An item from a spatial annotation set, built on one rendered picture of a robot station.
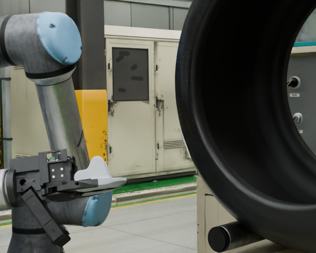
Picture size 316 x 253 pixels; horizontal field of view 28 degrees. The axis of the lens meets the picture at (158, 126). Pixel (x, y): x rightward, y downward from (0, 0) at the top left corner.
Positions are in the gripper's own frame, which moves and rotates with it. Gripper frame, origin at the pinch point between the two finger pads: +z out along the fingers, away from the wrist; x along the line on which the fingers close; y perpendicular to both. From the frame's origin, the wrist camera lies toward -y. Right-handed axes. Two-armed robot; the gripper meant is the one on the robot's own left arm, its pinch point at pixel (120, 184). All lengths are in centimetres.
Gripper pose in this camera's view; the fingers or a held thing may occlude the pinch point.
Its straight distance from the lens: 114.1
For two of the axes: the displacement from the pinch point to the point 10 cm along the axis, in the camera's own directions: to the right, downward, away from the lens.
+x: 1.1, 2.9, 9.5
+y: -1.2, -9.5, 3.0
